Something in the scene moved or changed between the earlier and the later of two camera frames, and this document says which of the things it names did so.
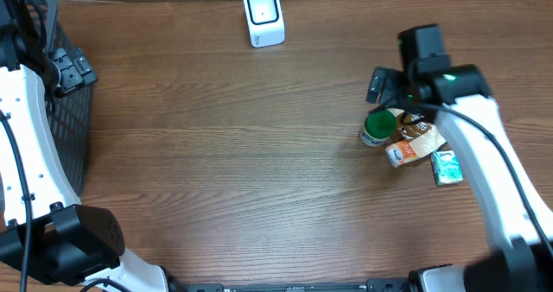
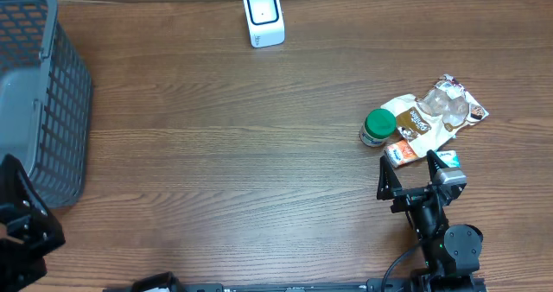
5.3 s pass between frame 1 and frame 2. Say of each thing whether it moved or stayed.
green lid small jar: stayed
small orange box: stayed
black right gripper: moved
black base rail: stayed
